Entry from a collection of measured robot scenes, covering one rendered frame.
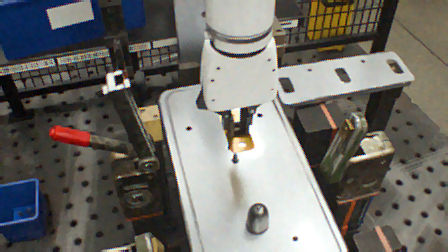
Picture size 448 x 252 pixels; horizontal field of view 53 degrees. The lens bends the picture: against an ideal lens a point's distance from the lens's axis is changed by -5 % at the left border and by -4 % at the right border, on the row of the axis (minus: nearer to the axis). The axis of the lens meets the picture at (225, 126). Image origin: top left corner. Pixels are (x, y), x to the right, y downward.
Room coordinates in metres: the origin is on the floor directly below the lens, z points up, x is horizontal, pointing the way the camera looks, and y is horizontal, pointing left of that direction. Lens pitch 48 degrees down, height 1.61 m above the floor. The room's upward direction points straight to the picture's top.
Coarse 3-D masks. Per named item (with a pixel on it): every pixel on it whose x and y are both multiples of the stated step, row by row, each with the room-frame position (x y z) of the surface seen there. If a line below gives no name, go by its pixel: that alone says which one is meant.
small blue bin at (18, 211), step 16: (0, 192) 0.57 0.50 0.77; (16, 192) 0.58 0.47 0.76; (32, 192) 0.58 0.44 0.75; (0, 208) 0.53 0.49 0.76; (16, 208) 0.57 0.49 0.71; (32, 208) 0.57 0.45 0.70; (0, 224) 0.48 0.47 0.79; (16, 224) 0.48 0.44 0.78; (32, 224) 0.49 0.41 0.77; (16, 240) 0.48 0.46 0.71
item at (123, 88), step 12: (120, 72) 0.46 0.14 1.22; (108, 84) 0.44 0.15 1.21; (120, 84) 0.44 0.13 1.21; (132, 84) 0.44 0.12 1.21; (144, 84) 0.44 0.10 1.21; (108, 96) 0.43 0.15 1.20; (120, 96) 0.43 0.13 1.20; (132, 96) 0.46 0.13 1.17; (120, 108) 0.43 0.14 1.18; (132, 108) 0.43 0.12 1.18; (132, 120) 0.43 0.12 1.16; (132, 132) 0.43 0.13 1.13; (144, 132) 0.44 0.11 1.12; (144, 144) 0.43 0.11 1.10; (144, 156) 0.43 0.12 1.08
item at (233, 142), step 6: (234, 114) 0.52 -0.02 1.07; (234, 120) 0.50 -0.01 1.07; (234, 126) 0.49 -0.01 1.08; (240, 126) 0.48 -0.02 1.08; (234, 132) 0.47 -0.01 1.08; (240, 132) 0.48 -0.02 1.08; (228, 138) 0.47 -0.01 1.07; (234, 138) 0.47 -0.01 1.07; (240, 138) 0.47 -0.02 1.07; (246, 138) 0.47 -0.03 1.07; (252, 138) 0.47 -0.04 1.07; (228, 144) 0.46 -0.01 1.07; (234, 144) 0.45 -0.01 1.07; (246, 144) 0.45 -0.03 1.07; (252, 144) 0.45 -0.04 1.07; (234, 150) 0.44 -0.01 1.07; (240, 150) 0.44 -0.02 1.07; (246, 150) 0.44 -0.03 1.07
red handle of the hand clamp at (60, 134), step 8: (56, 128) 0.42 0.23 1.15; (64, 128) 0.42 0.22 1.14; (56, 136) 0.41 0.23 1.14; (64, 136) 0.41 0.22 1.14; (72, 136) 0.42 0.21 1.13; (80, 136) 0.42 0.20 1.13; (88, 136) 0.43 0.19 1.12; (96, 136) 0.44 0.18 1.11; (72, 144) 0.41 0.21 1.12; (80, 144) 0.42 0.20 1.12; (88, 144) 0.42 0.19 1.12; (96, 144) 0.42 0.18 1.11; (104, 144) 0.43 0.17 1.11; (112, 144) 0.43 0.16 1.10; (120, 144) 0.44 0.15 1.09; (128, 144) 0.44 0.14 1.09; (120, 152) 0.43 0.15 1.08; (128, 152) 0.43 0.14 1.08
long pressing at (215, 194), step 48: (192, 96) 0.63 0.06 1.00; (192, 144) 0.52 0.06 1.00; (240, 144) 0.52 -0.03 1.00; (288, 144) 0.52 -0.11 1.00; (192, 192) 0.42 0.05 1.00; (240, 192) 0.42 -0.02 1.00; (288, 192) 0.42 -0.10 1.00; (192, 240) 0.33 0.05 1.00; (240, 240) 0.33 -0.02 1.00; (288, 240) 0.33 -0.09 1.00; (336, 240) 0.33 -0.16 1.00
